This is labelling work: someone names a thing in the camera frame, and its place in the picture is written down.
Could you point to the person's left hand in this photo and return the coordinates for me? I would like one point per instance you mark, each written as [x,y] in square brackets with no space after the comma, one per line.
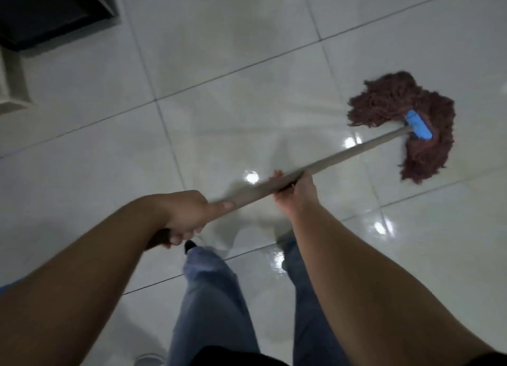
[186,213]

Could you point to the person's right hand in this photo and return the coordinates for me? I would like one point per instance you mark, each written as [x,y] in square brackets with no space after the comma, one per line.
[298,195]

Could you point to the person's left thumb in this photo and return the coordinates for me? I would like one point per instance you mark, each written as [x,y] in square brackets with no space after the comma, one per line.
[220,208]

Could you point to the person's right fingers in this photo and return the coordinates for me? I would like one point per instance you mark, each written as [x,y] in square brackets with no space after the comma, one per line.
[279,183]

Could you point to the person's left forearm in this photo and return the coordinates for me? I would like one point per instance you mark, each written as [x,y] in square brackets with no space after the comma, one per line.
[75,286]

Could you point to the person's right forearm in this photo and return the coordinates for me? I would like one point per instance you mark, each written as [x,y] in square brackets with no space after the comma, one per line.
[380,298]

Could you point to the person's black shoe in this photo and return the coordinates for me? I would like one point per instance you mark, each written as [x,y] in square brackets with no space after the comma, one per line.
[190,246]

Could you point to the person's blue trousers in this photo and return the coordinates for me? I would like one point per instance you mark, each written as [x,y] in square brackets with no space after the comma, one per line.
[221,306]

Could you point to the person's black shirt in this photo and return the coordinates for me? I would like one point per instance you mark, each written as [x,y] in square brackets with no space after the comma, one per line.
[237,357]

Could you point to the person's white shoe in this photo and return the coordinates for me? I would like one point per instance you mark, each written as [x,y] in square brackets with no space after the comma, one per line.
[150,360]

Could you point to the white furniture base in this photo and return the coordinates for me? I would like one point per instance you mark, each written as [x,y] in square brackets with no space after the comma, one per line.
[12,80]

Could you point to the dark cabinet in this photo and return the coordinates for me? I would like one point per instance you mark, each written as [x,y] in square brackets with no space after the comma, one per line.
[51,9]

